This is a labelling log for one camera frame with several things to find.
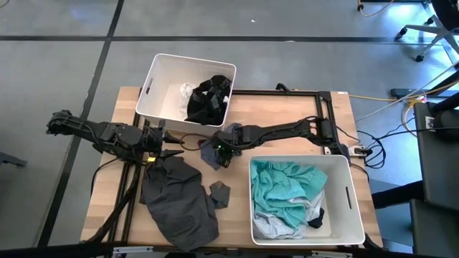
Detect black rounded device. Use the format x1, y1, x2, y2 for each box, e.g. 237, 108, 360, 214
432, 110, 459, 141

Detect yellow cable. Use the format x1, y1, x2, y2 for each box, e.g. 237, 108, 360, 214
357, 0, 395, 18
347, 80, 459, 137

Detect silver metal bracket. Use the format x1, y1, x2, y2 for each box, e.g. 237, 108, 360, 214
113, 246, 155, 258

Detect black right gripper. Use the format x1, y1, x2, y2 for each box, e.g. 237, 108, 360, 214
213, 124, 252, 169

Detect white plastic bin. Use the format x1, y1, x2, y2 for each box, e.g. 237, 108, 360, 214
248, 154, 366, 247
135, 52, 237, 139

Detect dark grey garment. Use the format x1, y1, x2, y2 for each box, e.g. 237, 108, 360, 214
139, 156, 219, 252

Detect black garment with white print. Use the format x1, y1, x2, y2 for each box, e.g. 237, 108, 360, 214
184, 74, 233, 126

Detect pile of mixed clothes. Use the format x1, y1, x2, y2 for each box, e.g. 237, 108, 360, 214
250, 160, 329, 230

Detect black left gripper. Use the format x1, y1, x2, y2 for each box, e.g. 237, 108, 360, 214
141, 120, 186, 166

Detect grey stand foot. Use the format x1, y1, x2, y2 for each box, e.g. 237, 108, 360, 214
0, 152, 28, 168

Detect black floor beam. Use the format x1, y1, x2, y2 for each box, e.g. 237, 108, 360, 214
371, 181, 424, 209

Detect dark gripper cable loop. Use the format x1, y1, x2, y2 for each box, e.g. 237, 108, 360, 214
179, 133, 218, 151

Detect black aluminium frame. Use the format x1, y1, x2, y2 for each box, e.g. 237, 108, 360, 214
81, 82, 383, 258

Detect white cable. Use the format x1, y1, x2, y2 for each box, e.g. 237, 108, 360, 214
360, 64, 459, 121

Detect dark grey sock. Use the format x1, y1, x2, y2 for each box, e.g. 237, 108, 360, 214
209, 180, 232, 210

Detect blue-grey garment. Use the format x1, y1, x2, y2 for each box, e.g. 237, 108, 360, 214
199, 123, 242, 171

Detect white-legged office chair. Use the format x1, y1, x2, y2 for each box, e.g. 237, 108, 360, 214
394, 0, 459, 64

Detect black cart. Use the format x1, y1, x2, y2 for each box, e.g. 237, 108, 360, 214
410, 102, 459, 258

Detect blue and black cables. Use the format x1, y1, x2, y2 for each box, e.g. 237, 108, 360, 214
356, 118, 417, 170

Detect black floor rail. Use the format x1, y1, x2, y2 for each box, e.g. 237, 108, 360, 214
389, 87, 459, 100

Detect navy blue garment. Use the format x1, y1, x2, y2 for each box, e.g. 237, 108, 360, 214
307, 207, 326, 229

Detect light grey-blue shirt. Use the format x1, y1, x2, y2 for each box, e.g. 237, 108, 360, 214
252, 210, 309, 240

